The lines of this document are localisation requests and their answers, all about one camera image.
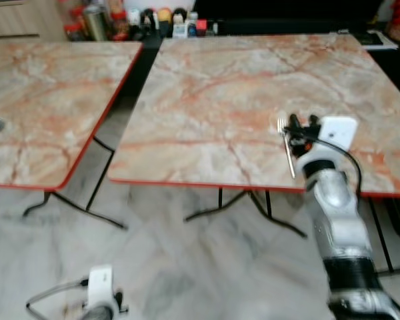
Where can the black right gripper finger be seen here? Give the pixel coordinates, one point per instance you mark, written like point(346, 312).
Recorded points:
point(294, 122)
point(314, 120)

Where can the silver metal fork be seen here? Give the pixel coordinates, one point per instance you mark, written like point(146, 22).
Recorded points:
point(290, 160)

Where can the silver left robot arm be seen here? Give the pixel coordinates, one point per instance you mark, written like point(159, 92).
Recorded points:
point(96, 314)

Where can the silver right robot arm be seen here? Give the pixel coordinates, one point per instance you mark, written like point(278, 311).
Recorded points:
point(334, 213)

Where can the large marble folding table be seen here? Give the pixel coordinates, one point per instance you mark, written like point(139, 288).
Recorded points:
point(220, 100)

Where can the flat white tray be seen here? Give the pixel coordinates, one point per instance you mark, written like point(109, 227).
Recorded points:
point(374, 40)

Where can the black television screen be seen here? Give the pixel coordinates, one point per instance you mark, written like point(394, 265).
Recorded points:
point(286, 8)

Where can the small red-lidded jar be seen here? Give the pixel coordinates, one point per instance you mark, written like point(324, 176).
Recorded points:
point(202, 28)

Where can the white plastic bottle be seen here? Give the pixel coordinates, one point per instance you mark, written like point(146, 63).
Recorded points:
point(179, 25)

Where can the small marble folding table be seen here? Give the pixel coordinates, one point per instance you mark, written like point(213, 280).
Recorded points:
point(46, 100)

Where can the round metal tin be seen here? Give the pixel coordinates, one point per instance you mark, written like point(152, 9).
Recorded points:
point(96, 23)

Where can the red packaged goods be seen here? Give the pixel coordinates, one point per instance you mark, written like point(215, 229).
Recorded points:
point(72, 20)

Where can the wooden drawer cabinet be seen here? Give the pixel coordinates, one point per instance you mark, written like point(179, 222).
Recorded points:
point(20, 18)

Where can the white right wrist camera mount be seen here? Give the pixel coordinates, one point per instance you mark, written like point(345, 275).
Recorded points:
point(337, 132)

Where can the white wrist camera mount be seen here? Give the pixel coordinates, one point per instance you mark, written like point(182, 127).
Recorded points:
point(337, 132)
point(100, 283)

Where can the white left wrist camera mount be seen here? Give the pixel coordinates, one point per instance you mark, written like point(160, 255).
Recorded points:
point(100, 283)

